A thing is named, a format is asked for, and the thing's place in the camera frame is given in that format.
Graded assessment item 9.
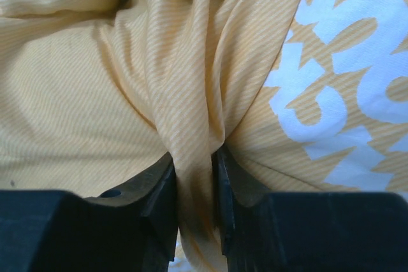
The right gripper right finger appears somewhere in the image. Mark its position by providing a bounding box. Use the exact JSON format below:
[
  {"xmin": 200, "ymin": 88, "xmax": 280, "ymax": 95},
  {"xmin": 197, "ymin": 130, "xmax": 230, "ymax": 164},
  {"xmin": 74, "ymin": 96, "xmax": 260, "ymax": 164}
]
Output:
[{"xmin": 212, "ymin": 149, "xmax": 407, "ymax": 271}]

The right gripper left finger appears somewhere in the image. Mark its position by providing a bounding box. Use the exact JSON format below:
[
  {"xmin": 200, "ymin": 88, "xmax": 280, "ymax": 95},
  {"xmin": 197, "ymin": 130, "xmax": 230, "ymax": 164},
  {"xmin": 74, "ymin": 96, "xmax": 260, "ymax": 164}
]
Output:
[{"xmin": 1, "ymin": 154, "xmax": 177, "ymax": 271}]

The yellow Mickey Mouse pillowcase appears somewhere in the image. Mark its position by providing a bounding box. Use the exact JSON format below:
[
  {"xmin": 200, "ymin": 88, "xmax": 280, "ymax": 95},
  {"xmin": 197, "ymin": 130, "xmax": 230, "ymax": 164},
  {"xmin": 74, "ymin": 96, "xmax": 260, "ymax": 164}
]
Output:
[{"xmin": 1, "ymin": 0, "xmax": 407, "ymax": 271}]

